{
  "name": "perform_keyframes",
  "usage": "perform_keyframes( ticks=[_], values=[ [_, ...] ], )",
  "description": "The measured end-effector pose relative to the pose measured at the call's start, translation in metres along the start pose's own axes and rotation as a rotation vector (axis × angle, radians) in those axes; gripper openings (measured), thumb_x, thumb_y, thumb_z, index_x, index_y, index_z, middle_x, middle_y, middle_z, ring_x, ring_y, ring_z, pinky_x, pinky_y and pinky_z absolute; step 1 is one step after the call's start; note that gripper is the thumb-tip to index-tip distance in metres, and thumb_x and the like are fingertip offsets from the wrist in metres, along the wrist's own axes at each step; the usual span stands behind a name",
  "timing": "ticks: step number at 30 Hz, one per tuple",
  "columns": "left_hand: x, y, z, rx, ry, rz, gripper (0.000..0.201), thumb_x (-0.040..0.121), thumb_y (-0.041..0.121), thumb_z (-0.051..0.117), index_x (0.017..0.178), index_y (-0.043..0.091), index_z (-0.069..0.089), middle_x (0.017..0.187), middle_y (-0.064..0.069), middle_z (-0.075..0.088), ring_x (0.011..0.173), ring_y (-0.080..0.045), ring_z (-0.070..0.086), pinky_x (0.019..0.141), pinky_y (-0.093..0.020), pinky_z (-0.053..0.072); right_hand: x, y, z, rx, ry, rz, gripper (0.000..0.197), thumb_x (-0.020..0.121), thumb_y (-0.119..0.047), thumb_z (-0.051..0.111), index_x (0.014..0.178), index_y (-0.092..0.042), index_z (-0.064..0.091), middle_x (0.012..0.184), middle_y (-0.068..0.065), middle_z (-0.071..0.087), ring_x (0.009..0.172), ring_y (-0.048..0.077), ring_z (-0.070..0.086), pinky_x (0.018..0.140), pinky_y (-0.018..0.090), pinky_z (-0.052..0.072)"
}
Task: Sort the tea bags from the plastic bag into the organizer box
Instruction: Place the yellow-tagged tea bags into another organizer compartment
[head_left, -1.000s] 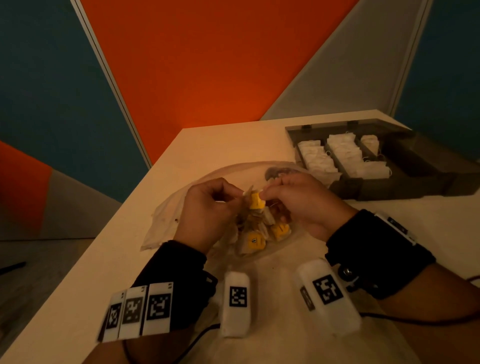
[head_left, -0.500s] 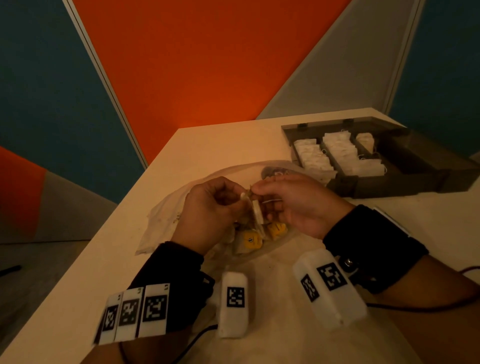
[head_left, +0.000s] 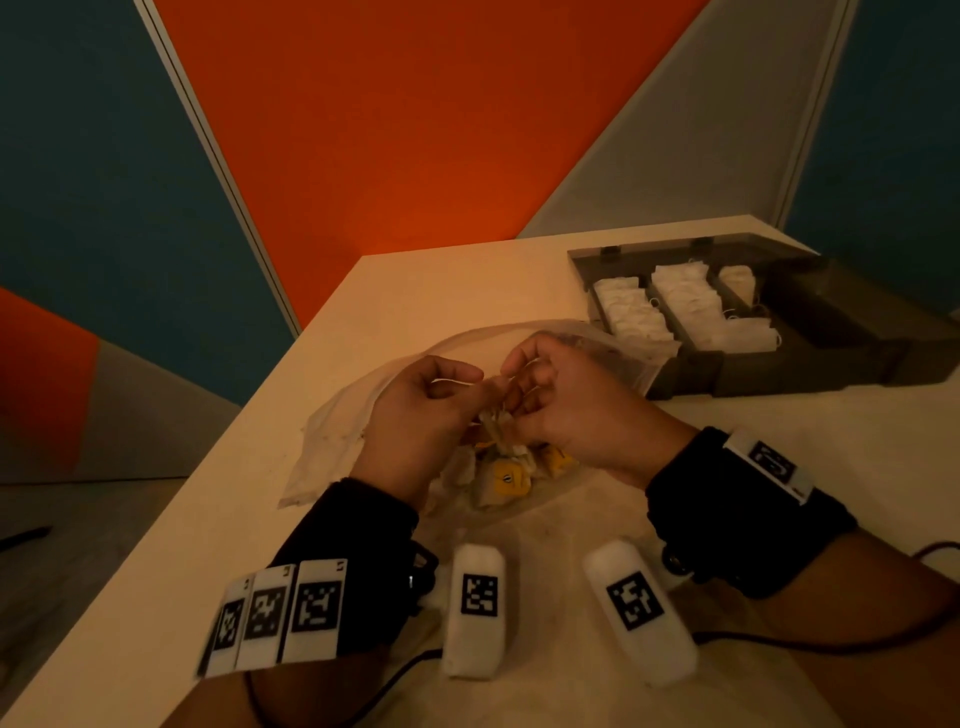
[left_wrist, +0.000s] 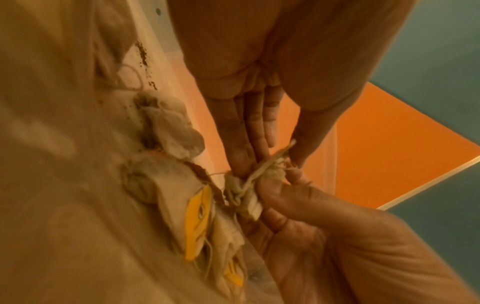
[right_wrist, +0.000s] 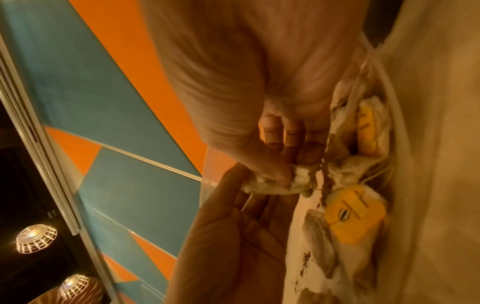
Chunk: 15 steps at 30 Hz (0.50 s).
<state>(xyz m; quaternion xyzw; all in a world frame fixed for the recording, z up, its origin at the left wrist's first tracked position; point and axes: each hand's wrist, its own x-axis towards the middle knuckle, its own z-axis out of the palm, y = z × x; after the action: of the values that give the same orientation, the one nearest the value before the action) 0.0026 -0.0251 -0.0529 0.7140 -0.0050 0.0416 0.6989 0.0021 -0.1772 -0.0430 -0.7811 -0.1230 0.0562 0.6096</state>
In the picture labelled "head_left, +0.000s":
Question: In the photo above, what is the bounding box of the person's right forearm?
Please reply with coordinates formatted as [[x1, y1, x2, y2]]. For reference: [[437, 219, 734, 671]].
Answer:
[[749, 528, 960, 728]]

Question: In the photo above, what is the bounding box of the person's left forearm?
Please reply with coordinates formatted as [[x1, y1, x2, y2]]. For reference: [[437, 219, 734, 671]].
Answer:
[[161, 648, 391, 728]]

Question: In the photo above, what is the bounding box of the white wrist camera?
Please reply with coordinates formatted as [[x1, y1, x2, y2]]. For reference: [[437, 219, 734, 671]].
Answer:
[[583, 539, 699, 688], [440, 543, 508, 682]]

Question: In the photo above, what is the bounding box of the black rod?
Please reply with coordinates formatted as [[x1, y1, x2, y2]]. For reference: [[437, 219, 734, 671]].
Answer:
[[0, 524, 52, 553]]

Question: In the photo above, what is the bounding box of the person's right hand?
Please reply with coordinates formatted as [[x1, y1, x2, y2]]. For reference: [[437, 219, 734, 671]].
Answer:
[[500, 332, 700, 490]]

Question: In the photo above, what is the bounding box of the person's left hand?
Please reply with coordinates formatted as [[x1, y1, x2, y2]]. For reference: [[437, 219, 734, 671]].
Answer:
[[350, 356, 511, 511]]

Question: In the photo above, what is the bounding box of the dark compartment organizer box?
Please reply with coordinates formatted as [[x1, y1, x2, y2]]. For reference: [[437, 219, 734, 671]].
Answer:
[[567, 232, 960, 400]]

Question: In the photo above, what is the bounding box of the black wrist strap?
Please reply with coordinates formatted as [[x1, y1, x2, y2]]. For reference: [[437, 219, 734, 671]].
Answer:
[[644, 427, 859, 600], [271, 477, 440, 661]]

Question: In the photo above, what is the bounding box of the pile of paper tea bags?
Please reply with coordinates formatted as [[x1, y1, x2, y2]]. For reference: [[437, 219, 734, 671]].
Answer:
[[438, 408, 579, 511]]

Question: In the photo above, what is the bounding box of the clear plastic bag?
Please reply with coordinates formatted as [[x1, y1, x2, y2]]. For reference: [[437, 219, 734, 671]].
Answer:
[[278, 320, 673, 519]]

